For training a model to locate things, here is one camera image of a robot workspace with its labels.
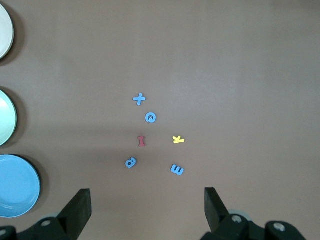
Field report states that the blue foam letter a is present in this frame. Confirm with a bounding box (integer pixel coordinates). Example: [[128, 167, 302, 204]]
[[124, 156, 138, 170]]

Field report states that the pink beige plate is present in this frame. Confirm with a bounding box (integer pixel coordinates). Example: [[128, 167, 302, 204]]
[[0, 3, 15, 61]]

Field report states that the green plate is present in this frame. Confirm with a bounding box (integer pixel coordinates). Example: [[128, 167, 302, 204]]
[[0, 89, 18, 147]]

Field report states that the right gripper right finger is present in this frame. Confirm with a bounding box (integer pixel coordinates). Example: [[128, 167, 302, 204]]
[[202, 187, 305, 240]]

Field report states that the blue foam letter m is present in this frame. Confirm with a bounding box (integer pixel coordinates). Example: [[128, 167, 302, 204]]
[[170, 163, 185, 176]]

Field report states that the blue foam letter x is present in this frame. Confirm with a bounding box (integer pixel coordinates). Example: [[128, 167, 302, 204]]
[[132, 93, 147, 107]]

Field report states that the brown table cover sheet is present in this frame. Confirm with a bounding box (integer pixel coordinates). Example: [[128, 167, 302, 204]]
[[0, 0, 320, 240]]

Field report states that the blue plate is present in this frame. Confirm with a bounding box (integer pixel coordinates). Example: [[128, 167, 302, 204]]
[[0, 154, 42, 219]]

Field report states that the blue foam letter G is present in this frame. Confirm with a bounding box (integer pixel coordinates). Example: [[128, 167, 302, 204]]
[[144, 111, 158, 124]]

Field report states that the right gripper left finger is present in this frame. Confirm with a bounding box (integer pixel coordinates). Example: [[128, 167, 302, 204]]
[[0, 188, 92, 240]]

